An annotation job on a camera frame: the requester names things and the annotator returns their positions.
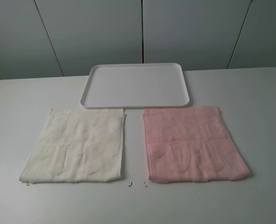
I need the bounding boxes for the white rectangular plastic tray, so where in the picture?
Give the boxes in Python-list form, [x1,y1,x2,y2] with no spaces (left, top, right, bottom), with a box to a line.
[80,63,190,109]

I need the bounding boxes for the cream white towel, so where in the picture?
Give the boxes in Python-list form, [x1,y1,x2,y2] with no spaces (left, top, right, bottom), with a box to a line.
[19,109,126,183]

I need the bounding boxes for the pink towel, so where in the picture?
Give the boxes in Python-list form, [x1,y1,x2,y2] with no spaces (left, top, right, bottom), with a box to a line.
[143,106,250,182]

